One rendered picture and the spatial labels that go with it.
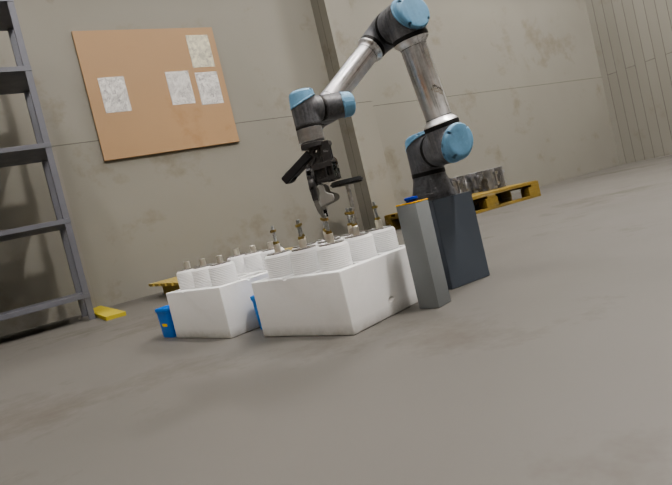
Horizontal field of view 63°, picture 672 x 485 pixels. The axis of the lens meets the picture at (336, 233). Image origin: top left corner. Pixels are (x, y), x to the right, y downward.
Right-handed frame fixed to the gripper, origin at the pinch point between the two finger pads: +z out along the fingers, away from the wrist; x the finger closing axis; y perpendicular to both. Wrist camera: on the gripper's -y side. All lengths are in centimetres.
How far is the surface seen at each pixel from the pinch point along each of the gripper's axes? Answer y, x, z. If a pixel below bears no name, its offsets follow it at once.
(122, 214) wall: -242, 241, -37
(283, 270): -18.5, 6.3, 14.6
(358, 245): 6.8, 5.8, 11.9
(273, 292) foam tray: -22.0, 2.7, 20.2
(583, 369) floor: 54, -58, 34
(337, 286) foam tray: 2.2, -9.5, 20.4
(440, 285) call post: 27.5, 7.5, 28.5
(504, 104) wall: 93, 599, -80
